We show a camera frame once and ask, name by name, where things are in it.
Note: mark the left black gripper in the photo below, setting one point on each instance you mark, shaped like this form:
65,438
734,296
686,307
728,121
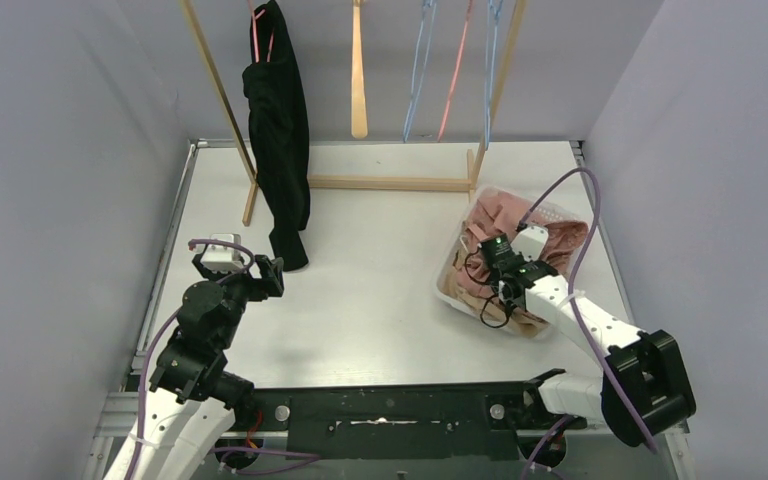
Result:
263,273

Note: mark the wooden hanger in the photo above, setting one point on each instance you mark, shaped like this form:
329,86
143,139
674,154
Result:
358,107

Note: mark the beige shorts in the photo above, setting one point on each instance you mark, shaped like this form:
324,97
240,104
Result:
520,323

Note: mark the light blue wire hanger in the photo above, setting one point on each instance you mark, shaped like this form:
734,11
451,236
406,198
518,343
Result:
494,12

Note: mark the pink hanger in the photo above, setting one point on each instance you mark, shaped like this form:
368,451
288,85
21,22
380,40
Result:
264,32
456,71

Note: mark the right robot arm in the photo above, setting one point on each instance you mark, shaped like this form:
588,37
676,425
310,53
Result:
644,388

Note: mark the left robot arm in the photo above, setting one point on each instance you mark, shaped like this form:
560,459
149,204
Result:
190,399

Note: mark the black shorts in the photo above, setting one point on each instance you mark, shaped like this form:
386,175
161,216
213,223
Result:
280,141

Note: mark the pink hanger on black shorts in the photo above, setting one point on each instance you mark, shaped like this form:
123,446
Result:
264,32

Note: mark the wooden clothes rack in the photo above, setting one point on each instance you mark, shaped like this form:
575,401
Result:
474,159

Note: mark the white plastic basket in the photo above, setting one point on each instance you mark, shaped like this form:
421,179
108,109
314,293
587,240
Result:
495,211

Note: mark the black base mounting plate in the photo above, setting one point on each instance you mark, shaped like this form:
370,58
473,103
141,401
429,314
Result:
396,422

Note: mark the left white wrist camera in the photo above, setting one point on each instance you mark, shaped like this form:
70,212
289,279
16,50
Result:
218,258

